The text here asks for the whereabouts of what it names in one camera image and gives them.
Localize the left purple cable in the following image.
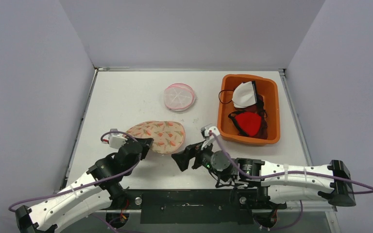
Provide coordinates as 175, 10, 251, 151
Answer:
8, 130, 142, 213

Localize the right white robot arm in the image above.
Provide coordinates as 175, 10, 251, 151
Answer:
171, 143, 356, 208

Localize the purple cable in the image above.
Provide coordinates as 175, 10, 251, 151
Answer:
8, 130, 142, 213
209, 131, 373, 231

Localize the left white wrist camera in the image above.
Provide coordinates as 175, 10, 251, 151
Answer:
108, 129, 127, 150

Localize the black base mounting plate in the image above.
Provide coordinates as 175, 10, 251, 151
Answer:
93, 189, 287, 225

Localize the white mesh pink-trimmed laundry bag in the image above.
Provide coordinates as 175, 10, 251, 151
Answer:
163, 83, 196, 112

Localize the orange plastic basin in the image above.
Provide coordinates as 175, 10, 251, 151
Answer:
217, 74, 281, 146

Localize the floral beige bra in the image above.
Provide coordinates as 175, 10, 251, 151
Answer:
126, 121, 186, 154

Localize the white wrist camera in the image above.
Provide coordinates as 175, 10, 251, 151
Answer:
108, 129, 127, 150
201, 125, 220, 150

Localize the dark red bra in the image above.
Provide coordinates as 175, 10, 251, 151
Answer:
244, 94, 268, 139

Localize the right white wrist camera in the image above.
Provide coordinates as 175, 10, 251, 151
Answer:
201, 125, 220, 150

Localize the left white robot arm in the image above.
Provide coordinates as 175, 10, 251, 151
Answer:
15, 138, 153, 233

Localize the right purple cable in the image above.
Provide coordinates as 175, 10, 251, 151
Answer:
209, 131, 373, 231

